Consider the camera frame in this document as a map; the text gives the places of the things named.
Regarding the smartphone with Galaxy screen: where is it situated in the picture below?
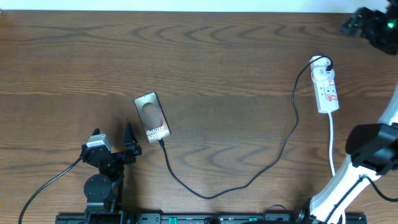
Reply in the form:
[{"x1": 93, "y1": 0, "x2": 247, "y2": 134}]
[{"x1": 134, "y1": 91, "x2": 171, "y2": 143}]

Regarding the black charging cable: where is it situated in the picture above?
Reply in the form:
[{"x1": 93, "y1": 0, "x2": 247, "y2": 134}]
[{"x1": 158, "y1": 55, "x2": 334, "y2": 200}]

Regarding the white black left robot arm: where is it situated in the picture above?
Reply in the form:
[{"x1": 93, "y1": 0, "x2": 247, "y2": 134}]
[{"x1": 80, "y1": 123, "x2": 142, "y2": 223}]

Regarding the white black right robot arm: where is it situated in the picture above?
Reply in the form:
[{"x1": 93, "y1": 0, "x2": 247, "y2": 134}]
[{"x1": 293, "y1": 0, "x2": 397, "y2": 223}]

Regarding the white power strip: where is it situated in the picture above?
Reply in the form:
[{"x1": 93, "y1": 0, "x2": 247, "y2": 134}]
[{"x1": 313, "y1": 79, "x2": 339, "y2": 114}]

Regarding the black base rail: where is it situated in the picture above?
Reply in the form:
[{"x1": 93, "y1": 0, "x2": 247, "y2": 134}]
[{"x1": 55, "y1": 203, "x2": 368, "y2": 224}]

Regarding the white power strip cord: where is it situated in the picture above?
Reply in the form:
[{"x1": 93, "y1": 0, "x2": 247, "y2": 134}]
[{"x1": 328, "y1": 111, "x2": 346, "y2": 224}]

